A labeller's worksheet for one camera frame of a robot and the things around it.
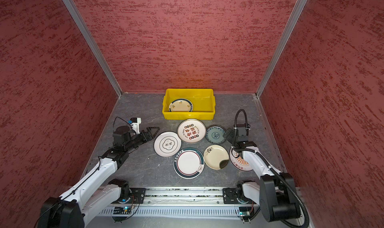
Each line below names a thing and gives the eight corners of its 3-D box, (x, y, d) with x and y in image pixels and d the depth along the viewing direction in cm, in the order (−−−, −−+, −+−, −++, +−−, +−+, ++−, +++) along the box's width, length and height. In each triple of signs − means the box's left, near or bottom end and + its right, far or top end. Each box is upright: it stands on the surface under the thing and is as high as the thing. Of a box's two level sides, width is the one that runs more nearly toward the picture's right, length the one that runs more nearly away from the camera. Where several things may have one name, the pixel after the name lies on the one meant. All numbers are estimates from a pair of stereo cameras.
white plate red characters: (176, 143, 95) (176, 141, 93) (178, 120, 107) (178, 118, 105) (206, 143, 95) (206, 141, 94) (205, 120, 107) (205, 118, 105)
